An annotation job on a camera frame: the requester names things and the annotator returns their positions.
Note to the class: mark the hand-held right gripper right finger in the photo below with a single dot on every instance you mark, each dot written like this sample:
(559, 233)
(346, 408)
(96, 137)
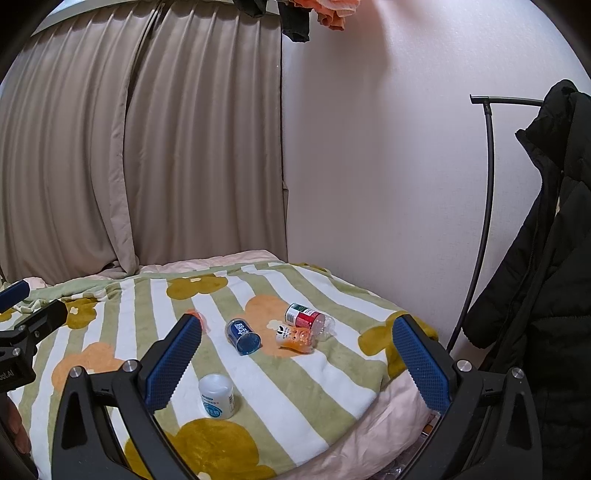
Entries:
(422, 369)

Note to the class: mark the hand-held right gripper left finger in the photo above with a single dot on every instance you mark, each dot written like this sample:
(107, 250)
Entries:
(171, 362)

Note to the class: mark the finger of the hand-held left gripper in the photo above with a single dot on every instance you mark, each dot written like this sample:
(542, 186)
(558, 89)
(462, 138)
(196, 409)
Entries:
(44, 319)
(14, 292)

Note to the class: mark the orange translucent cup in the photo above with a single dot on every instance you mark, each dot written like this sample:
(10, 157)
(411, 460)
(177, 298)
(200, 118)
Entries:
(202, 318)

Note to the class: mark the person's left hand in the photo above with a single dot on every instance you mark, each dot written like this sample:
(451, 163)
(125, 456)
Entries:
(16, 429)

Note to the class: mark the white jar blue label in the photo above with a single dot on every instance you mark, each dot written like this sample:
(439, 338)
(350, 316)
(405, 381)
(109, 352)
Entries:
(216, 398)

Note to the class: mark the striped floral blanket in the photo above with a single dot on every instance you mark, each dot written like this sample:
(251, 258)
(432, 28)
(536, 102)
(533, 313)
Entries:
(277, 392)

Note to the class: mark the red green labelled bottle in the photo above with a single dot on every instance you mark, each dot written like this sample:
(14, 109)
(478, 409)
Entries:
(305, 317)

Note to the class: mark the beige curtain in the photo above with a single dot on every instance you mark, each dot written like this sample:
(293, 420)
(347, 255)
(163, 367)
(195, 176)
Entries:
(207, 138)
(69, 161)

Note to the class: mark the black padded jacket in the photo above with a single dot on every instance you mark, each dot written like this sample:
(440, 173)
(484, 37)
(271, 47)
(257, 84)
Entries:
(545, 286)

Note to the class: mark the black metal clothes rack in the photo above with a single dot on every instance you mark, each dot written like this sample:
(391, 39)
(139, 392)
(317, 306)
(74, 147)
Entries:
(491, 184)

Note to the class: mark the black hanging cloth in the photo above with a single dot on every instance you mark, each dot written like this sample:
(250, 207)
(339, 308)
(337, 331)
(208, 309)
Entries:
(295, 25)

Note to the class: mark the orange hanging cloth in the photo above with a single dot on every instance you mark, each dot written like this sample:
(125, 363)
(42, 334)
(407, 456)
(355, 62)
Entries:
(332, 11)

